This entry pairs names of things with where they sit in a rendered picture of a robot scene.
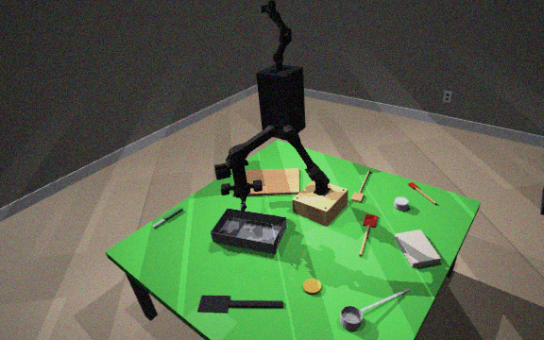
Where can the tan round disc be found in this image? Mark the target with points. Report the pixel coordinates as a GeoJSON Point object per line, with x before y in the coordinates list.
{"type": "Point", "coordinates": [312, 286]}

